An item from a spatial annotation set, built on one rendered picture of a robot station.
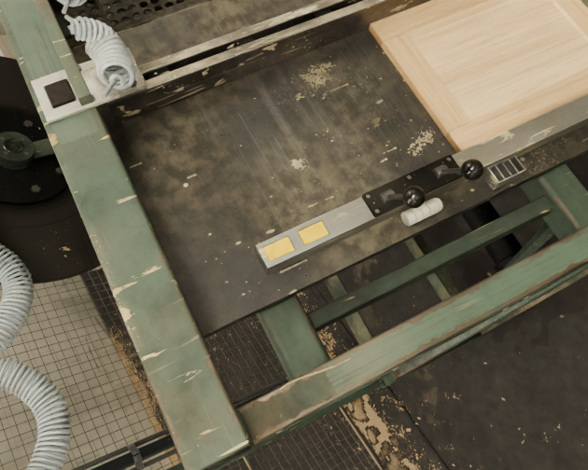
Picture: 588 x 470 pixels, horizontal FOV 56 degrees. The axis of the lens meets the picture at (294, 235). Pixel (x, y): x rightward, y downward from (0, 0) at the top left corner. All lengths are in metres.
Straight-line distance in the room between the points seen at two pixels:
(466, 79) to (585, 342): 1.57
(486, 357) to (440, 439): 0.59
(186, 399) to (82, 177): 0.42
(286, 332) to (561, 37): 0.91
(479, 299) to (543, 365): 1.72
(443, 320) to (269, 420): 0.34
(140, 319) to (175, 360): 0.09
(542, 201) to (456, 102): 0.28
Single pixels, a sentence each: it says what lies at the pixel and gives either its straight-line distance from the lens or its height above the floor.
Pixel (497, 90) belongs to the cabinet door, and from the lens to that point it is 1.29.
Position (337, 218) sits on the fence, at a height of 1.58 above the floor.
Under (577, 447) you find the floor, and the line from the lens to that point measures 2.81.
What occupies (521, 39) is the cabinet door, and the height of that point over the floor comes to 1.06.
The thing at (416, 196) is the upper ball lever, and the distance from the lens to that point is 0.93.
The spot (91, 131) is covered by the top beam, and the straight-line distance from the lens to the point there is 1.07.
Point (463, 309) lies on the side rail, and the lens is 1.00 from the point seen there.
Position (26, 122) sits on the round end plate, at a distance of 1.81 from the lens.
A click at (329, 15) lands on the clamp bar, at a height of 1.42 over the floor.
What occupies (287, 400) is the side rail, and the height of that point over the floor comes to 1.78.
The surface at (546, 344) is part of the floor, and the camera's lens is 2.68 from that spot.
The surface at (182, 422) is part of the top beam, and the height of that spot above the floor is 1.94.
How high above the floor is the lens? 2.31
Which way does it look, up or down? 41 degrees down
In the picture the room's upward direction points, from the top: 102 degrees counter-clockwise
